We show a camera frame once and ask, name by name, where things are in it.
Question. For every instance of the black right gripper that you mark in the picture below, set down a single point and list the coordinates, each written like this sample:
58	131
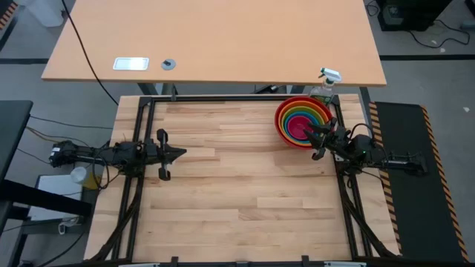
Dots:
335	139

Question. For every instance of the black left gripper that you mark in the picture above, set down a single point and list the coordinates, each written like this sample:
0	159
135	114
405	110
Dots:
163	155

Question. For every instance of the small pink bowl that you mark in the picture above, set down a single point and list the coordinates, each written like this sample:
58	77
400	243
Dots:
297	127

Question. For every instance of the teal bowl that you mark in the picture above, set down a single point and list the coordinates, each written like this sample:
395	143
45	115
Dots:
302	112

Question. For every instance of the green bowl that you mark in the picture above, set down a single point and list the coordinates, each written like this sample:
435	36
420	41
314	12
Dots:
302	108

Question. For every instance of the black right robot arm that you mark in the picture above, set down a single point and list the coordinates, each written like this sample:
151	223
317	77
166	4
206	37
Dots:
361	148

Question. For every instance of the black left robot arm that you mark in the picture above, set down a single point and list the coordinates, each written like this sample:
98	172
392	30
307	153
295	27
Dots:
126	154

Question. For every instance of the nested rainbow bowls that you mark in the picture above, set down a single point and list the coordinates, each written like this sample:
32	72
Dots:
291	144

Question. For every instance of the yellow bowl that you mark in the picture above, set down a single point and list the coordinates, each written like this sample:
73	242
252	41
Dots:
302	104

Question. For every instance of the orange bowl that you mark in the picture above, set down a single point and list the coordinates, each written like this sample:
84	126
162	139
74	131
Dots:
302	100

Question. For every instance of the clear spray bottle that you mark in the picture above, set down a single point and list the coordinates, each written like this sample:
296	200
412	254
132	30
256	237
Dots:
328	76

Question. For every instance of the grey desk grommet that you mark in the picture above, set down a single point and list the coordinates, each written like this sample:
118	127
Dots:
168	64

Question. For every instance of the clear plastic cup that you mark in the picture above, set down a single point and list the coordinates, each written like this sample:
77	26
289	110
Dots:
78	175

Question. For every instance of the white desk power plate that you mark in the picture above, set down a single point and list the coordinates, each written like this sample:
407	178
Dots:
130	64

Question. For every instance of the black hazard-striped floor mat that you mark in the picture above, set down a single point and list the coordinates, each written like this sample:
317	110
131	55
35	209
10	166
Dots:
415	207
7	13

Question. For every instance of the light wooden desk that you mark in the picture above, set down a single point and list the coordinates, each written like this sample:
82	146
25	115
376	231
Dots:
222	37

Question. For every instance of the white flat box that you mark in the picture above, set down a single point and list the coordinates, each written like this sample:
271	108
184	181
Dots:
52	196

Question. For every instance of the black computer case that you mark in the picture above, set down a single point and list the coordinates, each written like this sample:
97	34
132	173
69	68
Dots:
412	13

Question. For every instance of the black side table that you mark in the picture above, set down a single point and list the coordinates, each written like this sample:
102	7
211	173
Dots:
13	133

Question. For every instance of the black aluminium table frame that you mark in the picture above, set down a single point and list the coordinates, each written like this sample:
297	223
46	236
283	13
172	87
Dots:
148	122

